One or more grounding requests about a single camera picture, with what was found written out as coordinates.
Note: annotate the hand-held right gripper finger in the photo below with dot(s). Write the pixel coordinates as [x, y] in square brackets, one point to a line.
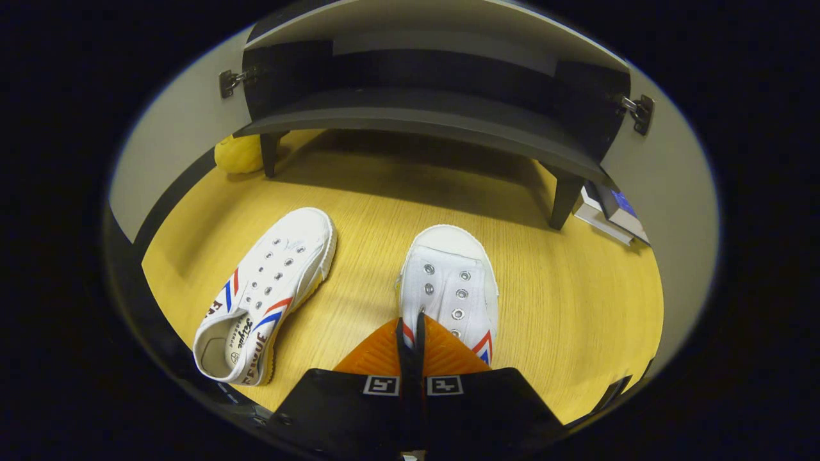
[419, 358]
[404, 358]

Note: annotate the white canvas shoe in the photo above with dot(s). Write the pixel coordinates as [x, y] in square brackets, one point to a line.
[282, 262]
[448, 269]

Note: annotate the grey shoe cabinet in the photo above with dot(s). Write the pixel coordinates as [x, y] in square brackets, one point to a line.
[416, 115]

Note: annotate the grey shoe cabinet door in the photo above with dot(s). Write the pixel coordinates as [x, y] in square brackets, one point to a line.
[672, 192]
[179, 128]

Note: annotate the blue book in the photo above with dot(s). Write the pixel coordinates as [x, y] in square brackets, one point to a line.
[620, 203]

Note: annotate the yellow soft toy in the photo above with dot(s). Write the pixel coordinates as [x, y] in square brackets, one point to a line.
[237, 155]

